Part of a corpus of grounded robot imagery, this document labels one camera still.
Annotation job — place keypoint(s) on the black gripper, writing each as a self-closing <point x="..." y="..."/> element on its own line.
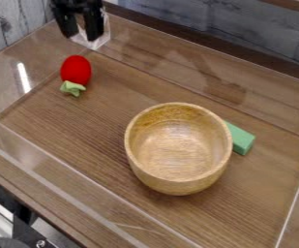
<point x="94" y="19"/>

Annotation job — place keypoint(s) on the red plush strawberry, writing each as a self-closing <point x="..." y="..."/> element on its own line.
<point x="76" y="74"/>

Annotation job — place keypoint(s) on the wooden bowl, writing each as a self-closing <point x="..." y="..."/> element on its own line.
<point x="178" y="147"/>

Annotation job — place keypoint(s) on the green foam block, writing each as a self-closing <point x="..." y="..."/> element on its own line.
<point x="242" y="139"/>

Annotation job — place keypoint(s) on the black metal stand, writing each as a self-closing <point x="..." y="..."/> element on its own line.
<point x="18" y="234"/>

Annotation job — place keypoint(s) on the clear acrylic tray enclosure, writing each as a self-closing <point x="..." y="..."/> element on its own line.
<point x="64" y="162"/>

